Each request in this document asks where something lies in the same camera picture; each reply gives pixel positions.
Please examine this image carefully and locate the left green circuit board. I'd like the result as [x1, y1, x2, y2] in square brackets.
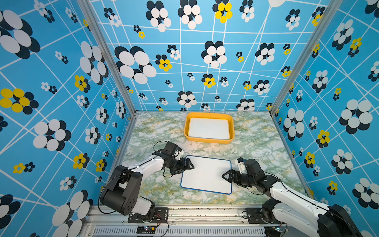
[136, 226, 156, 237]

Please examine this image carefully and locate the yellow-framed whiteboard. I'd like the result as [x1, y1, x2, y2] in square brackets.
[188, 118, 231, 140]

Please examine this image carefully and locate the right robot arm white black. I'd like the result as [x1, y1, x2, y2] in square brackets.
[222, 169, 362, 237]

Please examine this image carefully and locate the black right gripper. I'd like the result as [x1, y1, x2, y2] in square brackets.
[221, 170, 255, 187]

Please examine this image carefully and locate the yellow plastic storage box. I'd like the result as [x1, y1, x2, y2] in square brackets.
[184, 112, 235, 144]

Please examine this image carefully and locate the blue-framed whiteboard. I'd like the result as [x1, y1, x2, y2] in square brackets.
[181, 156, 233, 195]

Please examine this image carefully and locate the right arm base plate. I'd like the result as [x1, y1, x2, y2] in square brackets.
[241, 207, 283, 226]

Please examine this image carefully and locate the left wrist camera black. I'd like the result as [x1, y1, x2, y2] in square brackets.
[161, 141, 184, 160]

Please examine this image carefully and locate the aluminium front rail frame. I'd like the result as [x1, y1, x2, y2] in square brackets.
[79, 204, 338, 237]

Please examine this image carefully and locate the right green circuit board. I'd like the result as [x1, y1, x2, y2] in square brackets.
[265, 227, 282, 237]

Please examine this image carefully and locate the green circuit board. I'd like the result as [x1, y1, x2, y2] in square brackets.
[136, 226, 156, 237]
[265, 227, 282, 237]

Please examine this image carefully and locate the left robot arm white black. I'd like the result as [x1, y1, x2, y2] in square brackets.
[98, 158, 194, 221]

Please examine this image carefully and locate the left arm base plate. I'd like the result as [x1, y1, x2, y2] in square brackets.
[128, 207, 169, 224]

